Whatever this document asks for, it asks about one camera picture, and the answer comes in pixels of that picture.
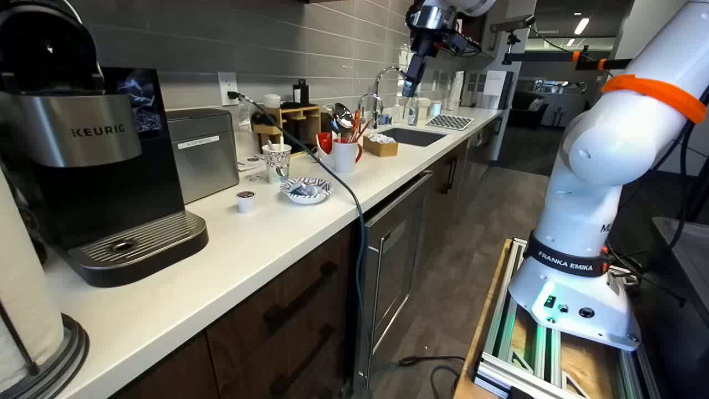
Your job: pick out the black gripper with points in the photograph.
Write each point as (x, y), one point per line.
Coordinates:
(432, 25)

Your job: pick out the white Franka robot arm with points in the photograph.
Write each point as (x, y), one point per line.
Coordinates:
(589, 185)

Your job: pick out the red printed pen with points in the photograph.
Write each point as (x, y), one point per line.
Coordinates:
(356, 127)

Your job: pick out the clear glass cup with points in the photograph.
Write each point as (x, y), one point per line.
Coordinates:
(277, 165)

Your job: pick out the clear soap bottle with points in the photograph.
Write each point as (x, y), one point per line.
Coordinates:
(413, 111)

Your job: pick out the chrome faucet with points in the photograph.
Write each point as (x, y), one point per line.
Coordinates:
(378, 91)

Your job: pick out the grey drying mat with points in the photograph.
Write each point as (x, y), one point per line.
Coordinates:
(447, 123)

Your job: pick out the black sink basin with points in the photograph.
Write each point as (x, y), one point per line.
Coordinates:
(413, 137)

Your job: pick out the wooden box of sugar packets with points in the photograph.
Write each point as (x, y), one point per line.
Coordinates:
(382, 147)

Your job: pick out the red and white mug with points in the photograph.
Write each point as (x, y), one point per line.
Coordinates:
(343, 155)

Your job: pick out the dark bottle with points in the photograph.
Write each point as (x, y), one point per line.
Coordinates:
(299, 93)

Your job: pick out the wooden countertop organizer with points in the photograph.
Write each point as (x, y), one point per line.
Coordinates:
(296, 123)

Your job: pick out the blue patterned bowl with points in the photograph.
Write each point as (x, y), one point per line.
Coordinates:
(306, 191)

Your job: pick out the stainless dishwasher front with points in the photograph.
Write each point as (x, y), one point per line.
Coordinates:
(395, 257)

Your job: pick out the white coffee pod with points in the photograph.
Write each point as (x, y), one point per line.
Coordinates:
(246, 203)

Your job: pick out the silver metal box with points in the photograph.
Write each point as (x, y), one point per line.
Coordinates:
(201, 155)

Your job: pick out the dark wood cabinet drawers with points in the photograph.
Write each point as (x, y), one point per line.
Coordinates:
(280, 324)

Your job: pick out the black Keurig coffee machine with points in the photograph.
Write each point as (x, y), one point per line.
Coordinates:
(89, 185)

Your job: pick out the white paper towel roll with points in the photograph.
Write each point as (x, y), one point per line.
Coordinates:
(24, 295)

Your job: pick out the black paper towel holder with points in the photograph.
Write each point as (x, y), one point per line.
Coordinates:
(66, 357)

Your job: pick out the white wall outlet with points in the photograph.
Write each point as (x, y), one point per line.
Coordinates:
(226, 86)

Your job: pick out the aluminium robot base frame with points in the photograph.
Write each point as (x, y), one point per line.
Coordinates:
(560, 366)

